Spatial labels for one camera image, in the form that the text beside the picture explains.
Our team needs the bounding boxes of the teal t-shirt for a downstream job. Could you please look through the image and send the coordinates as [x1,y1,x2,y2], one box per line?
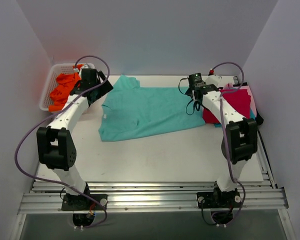
[213,109,256,128]
[98,75,205,142]

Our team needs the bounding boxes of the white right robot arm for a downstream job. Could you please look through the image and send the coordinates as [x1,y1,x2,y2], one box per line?
[185,73,258,207]

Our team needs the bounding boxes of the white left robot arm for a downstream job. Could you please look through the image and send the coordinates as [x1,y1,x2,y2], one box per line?
[36,68,113,210]

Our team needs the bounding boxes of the orange t-shirt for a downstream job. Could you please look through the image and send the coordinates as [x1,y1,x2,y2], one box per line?
[48,64,83,113]

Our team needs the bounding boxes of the pink folded t-shirt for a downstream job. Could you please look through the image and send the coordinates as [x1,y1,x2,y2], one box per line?
[223,82,257,116]

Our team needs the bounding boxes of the white plastic basket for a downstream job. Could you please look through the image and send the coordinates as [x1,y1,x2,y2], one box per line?
[39,62,84,111]

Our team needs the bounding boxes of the magenta folded t-shirt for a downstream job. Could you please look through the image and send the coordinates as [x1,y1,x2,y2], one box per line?
[202,89,251,124]

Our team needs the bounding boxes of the teal folded t-shirt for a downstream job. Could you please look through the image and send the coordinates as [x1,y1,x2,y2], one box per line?
[213,109,256,128]

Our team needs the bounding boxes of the black folded t-shirt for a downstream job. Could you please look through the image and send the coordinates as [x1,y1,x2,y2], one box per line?
[216,81,265,131]

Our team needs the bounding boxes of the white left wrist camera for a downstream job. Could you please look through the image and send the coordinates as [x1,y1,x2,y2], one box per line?
[73,63,95,73]

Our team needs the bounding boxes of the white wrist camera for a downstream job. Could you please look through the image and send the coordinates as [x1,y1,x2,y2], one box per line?
[73,63,95,73]
[204,69,222,88]

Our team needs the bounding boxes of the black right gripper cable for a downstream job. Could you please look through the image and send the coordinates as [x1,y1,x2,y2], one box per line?
[177,77,201,116]

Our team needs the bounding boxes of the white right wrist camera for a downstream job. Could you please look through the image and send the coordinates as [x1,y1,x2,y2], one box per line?
[204,69,222,88]

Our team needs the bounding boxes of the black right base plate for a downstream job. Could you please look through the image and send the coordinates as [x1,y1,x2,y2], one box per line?
[196,190,242,209]

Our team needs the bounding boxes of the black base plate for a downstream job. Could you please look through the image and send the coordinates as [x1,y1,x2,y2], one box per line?
[61,193,108,212]
[196,190,242,209]

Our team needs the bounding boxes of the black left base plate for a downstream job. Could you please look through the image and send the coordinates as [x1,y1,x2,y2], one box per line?
[61,193,108,212]

